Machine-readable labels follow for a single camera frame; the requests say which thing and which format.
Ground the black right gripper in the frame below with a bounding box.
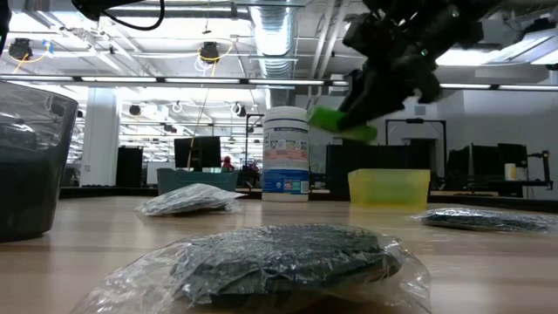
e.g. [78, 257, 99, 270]
[337, 12, 441, 132]

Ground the green plastic bottle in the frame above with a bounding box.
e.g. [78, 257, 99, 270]
[306, 106, 378, 144]

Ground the clear bag with dark contents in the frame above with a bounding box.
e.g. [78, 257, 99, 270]
[135, 182, 244, 217]
[412, 207, 558, 236]
[71, 222, 432, 314]

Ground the black room partition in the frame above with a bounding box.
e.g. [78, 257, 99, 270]
[325, 138, 437, 193]

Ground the yellow translucent bin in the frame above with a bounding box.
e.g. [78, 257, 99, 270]
[347, 168, 432, 209]

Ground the white wipes canister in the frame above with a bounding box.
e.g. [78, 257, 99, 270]
[262, 106, 310, 202]

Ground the black computer monitor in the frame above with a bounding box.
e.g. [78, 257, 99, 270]
[174, 136, 222, 170]

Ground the teal plastic bin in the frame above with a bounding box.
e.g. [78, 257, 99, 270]
[156, 167, 240, 196]

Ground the black desk stand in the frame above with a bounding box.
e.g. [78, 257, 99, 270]
[526, 150, 554, 191]

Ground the black cabinet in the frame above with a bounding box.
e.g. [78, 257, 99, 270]
[115, 146, 145, 188]

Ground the white building column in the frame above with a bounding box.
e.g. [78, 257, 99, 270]
[80, 89, 121, 188]

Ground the dark translucent grey bin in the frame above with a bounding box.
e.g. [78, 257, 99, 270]
[0, 80, 79, 243]

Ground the large black metal frame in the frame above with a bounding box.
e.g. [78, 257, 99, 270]
[385, 117, 448, 178]

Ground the thin black metal frame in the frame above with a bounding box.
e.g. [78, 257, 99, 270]
[244, 113, 265, 169]

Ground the black ceiling reel yellow cable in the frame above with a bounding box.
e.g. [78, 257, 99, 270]
[7, 38, 51, 73]
[198, 38, 236, 65]

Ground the long ceiling light rail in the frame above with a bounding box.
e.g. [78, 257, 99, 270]
[0, 74, 558, 92]

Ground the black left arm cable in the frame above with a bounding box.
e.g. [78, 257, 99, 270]
[102, 0, 166, 31]

